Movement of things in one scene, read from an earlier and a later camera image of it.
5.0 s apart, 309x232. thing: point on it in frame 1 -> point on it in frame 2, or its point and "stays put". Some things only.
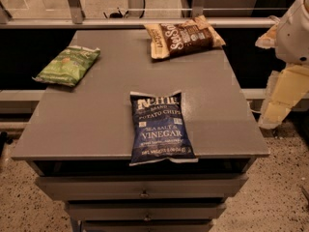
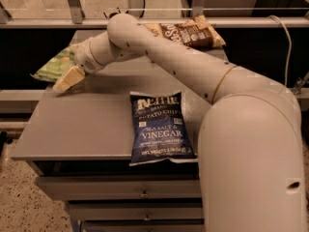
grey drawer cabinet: [77, 139] stays put
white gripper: [294, 39] -> [84, 57]
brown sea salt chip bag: [182, 37] stays put
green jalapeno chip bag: [69, 66] stays put
